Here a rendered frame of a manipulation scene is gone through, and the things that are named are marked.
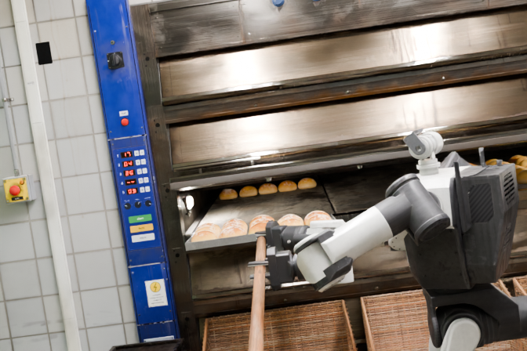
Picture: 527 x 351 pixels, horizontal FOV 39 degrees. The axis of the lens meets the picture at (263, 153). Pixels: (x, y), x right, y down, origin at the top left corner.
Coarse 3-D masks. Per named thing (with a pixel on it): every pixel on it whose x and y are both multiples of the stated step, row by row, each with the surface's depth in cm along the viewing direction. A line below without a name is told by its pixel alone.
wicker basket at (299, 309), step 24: (264, 312) 294; (288, 312) 294; (312, 312) 294; (336, 312) 293; (216, 336) 294; (240, 336) 293; (264, 336) 293; (288, 336) 292; (312, 336) 292; (336, 336) 291
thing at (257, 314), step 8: (264, 240) 253; (256, 248) 240; (264, 248) 239; (256, 256) 228; (264, 256) 228; (256, 272) 207; (264, 272) 210; (256, 280) 197; (264, 280) 201; (256, 288) 189; (264, 288) 193; (256, 296) 182; (256, 304) 175; (256, 312) 168; (256, 320) 162; (256, 328) 157; (256, 336) 152; (256, 344) 147
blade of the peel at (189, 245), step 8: (304, 216) 301; (248, 224) 302; (248, 232) 285; (208, 240) 267; (216, 240) 267; (224, 240) 267; (232, 240) 267; (240, 240) 267; (248, 240) 267; (192, 248) 267; (200, 248) 267
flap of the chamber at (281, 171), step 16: (464, 144) 276; (480, 144) 276; (496, 144) 276; (512, 144) 294; (336, 160) 278; (352, 160) 278; (368, 160) 278; (384, 160) 278; (224, 176) 280; (240, 176) 279; (256, 176) 279; (272, 176) 287
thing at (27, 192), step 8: (16, 176) 291; (24, 176) 290; (32, 176) 295; (8, 184) 290; (16, 184) 290; (24, 184) 289; (32, 184) 294; (8, 192) 290; (24, 192) 290; (32, 192) 293; (8, 200) 290; (16, 200) 290; (24, 200) 290
